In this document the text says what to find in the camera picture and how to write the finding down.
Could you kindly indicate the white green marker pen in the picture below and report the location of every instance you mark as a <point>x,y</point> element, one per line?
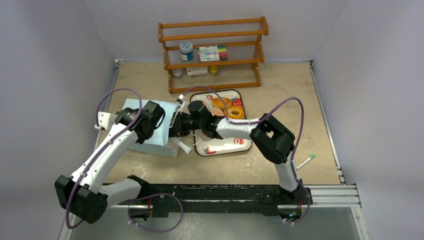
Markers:
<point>305,161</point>

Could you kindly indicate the small white jar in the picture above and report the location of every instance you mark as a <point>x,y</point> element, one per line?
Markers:
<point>177,72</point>

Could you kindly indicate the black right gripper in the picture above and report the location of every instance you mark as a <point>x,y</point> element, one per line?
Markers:
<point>175,125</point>

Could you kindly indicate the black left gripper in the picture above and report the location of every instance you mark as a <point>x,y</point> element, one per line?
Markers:
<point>116,115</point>

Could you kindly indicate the pink sugared fake donut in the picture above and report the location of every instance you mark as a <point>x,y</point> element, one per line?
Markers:
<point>217,112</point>

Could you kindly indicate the white red small box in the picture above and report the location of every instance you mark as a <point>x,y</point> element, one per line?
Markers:
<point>195,71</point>

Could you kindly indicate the small yellow object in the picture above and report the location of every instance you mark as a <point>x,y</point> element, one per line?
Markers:
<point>214,70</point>

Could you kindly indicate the light blue paper bag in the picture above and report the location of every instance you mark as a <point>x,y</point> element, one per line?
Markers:
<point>160,143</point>

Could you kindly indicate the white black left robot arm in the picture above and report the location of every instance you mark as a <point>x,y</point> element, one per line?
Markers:
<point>82,193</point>

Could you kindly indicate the blue paint jar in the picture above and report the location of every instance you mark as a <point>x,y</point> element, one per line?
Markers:
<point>186,50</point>

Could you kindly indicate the glazed ring fake donut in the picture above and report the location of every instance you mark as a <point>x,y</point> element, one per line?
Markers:
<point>234,112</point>

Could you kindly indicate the set of coloured markers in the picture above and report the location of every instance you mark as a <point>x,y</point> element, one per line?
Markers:
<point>212,53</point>

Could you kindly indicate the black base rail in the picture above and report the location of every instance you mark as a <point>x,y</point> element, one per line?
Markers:
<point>266,199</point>

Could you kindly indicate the metal tongs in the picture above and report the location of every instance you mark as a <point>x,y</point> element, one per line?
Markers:
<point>186,148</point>

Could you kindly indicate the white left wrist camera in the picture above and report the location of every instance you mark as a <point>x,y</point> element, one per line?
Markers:
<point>104,121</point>

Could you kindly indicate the orange bagel fake bread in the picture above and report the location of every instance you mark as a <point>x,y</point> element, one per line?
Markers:
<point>221,103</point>

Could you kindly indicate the orange wooden shelf rack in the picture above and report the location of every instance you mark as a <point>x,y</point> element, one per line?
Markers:
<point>242,38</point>

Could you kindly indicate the strawberry print white tray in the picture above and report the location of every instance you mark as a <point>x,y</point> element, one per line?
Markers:
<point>208,147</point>

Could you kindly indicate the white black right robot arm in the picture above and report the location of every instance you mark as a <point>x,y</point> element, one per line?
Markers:
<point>275,141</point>

